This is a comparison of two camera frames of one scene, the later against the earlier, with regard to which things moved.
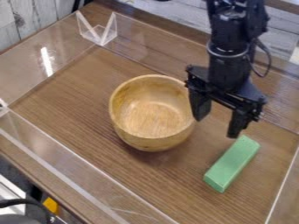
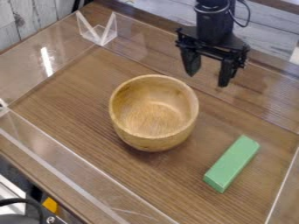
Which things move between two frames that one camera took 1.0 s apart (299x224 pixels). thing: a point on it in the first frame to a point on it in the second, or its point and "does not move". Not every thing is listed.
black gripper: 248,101 to 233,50
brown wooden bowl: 153,112 does not move
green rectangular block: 232,164 does not move
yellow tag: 51,204 does not move
